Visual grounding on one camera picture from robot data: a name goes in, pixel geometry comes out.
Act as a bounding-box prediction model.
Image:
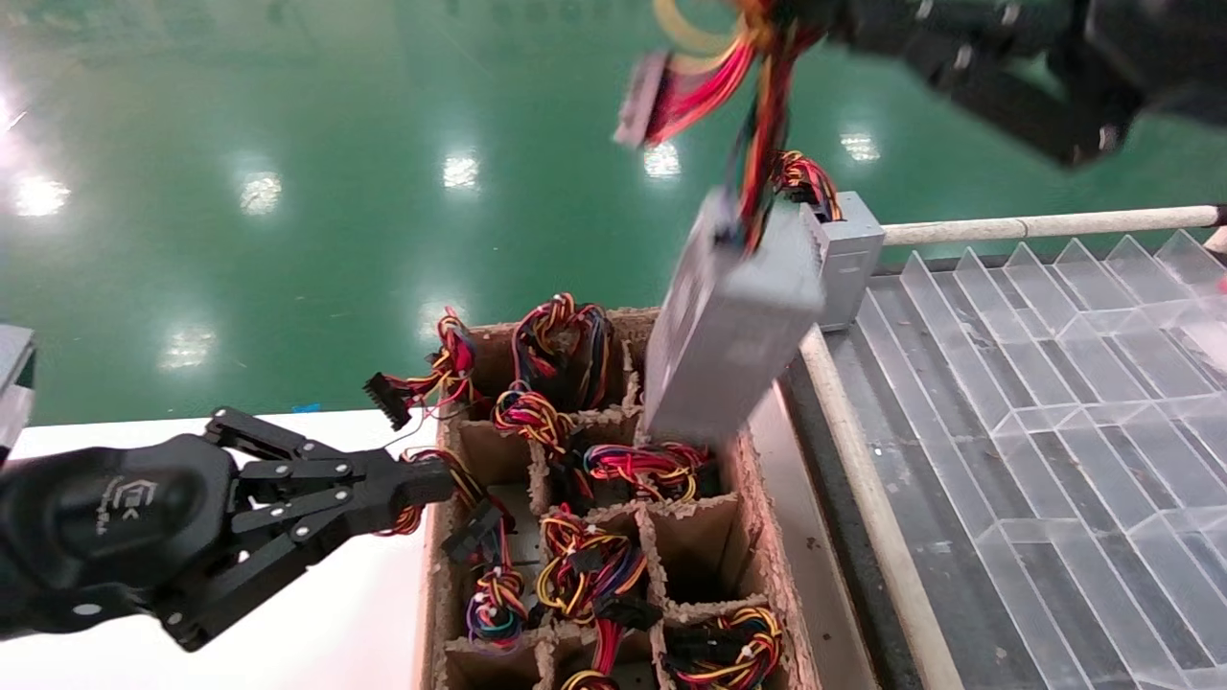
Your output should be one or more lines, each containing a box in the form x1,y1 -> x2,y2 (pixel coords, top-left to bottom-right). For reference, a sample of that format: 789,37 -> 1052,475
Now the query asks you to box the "brown cardboard divider box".
414,305 -> 806,690

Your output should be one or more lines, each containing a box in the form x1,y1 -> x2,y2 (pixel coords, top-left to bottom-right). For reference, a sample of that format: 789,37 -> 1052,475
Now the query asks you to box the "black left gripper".
0,407 -> 457,653

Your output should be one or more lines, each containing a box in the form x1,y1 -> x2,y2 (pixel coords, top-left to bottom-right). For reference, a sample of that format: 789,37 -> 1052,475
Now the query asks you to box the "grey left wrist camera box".
0,324 -> 37,461

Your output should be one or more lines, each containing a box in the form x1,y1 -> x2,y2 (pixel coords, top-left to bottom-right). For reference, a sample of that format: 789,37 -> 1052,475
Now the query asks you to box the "long white rack pipe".
798,326 -> 964,690
880,204 -> 1227,247

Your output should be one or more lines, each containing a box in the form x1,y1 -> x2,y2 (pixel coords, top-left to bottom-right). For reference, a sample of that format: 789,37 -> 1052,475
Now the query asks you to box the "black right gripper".
815,0 -> 1227,172

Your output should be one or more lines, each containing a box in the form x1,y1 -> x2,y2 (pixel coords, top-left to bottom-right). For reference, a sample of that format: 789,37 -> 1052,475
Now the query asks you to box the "grey power supply with wires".
770,150 -> 885,332
613,0 -> 830,449

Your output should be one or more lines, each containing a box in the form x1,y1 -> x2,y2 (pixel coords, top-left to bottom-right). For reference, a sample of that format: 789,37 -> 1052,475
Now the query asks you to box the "colourful power supply wire bundle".
661,606 -> 782,690
489,388 -> 576,459
566,439 -> 715,507
532,508 -> 658,632
556,618 -> 624,690
460,565 -> 528,660
379,448 -> 514,566
362,307 -> 475,432
508,292 -> 614,413

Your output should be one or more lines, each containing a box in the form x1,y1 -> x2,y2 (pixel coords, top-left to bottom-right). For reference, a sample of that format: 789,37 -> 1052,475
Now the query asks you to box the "transparent acrylic divider tray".
829,230 -> 1227,690

